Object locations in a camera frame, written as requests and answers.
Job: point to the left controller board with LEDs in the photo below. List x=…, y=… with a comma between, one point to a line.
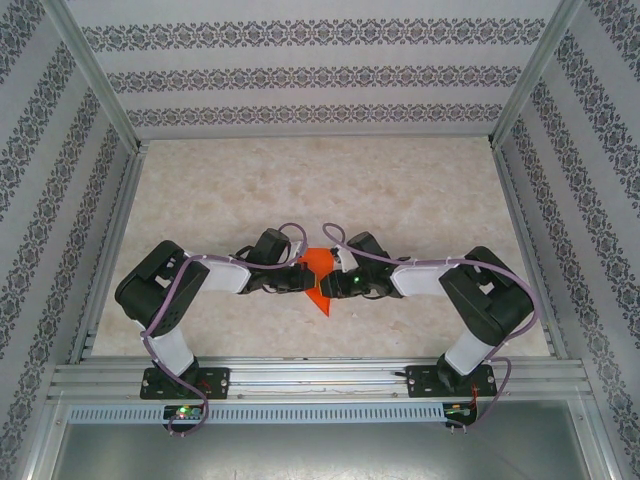
x=182, y=412

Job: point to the aluminium mounting rail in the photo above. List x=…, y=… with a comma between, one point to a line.
x=320, y=375

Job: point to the aluminium frame bar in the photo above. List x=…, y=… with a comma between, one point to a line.
x=46, y=440
x=595, y=440

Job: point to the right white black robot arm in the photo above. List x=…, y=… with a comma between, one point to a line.
x=480, y=305

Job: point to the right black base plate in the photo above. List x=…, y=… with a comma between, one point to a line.
x=420, y=382

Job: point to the aluminium corner post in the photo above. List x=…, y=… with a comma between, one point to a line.
x=532, y=75
x=96, y=75

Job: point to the grey sheet metal tray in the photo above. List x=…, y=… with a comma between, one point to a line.
x=320, y=455

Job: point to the aluminium side rail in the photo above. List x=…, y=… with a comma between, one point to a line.
x=107, y=250
x=529, y=250

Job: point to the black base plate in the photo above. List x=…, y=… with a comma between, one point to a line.
x=217, y=382
x=420, y=382

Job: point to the controller board with leds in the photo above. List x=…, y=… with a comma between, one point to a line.
x=457, y=412
x=182, y=412

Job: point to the right controller board with LEDs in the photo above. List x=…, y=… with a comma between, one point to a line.
x=457, y=412

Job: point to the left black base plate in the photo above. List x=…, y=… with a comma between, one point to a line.
x=217, y=382

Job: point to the orange paper sheet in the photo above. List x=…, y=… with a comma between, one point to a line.
x=320, y=260

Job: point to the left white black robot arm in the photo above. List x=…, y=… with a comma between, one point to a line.
x=145, y=295

